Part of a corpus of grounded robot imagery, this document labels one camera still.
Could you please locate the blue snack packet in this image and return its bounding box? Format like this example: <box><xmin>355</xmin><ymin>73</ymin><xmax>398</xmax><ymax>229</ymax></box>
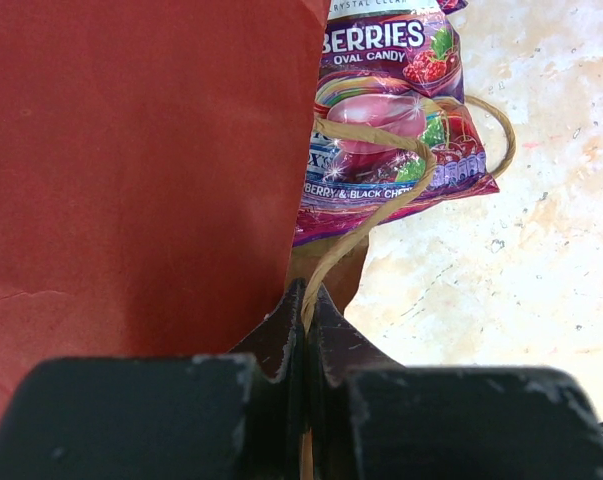
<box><xmin>306</xmin><ymin>131</ymin><xmax>341</xmax><ymax>182</ymax></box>

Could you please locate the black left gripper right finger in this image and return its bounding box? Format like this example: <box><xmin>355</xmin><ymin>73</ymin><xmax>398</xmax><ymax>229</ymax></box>
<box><xmin>308</xmin><ymin>290</ymin><xmax>603</xmax><ymax>479</ymax></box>

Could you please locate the purple berries candy packet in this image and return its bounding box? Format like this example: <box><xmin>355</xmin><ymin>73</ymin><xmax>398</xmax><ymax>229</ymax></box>
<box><xmin>294</xmin><ymin>0</ymin><xmax>498</xmax><ymax>245</ymax></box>

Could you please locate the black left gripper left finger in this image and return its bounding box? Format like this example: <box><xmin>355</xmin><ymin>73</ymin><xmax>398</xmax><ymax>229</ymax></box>
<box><xmin>0</xmin><ymin>280</ymin><xmax>305</xmax><ymax>479</ymax></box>

